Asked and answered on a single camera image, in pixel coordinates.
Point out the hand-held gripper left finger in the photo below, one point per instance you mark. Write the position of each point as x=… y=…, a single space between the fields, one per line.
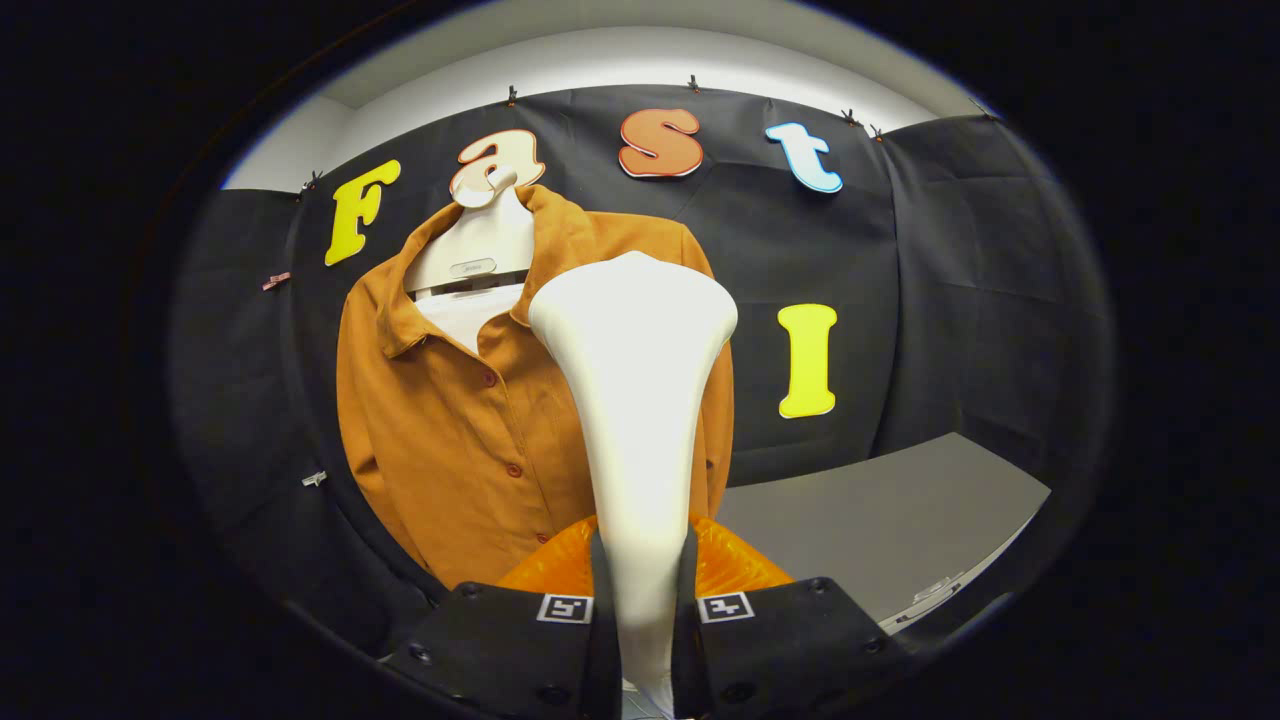
x=605 y=650

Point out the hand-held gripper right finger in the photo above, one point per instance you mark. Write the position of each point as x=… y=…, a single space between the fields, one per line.
x=685 y=650

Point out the white garment steamer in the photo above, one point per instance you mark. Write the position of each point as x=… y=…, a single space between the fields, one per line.
x=635 y=400

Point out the orange-brown button shirt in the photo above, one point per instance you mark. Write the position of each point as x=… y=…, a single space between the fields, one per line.
x=450 y=430

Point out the grey cabinet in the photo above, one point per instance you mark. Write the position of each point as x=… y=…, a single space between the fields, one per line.
x=880 y=510

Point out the black backdrop cloth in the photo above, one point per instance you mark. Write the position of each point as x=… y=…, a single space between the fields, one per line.
x=900 y=280

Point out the white mannequin torso stand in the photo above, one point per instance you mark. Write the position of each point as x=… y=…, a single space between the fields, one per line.
x=480 y=240

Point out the red clip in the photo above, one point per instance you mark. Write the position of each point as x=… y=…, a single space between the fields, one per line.
x=277 y=281

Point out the row of black backdrop clips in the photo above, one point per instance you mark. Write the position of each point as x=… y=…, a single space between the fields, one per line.
x=512 y=96

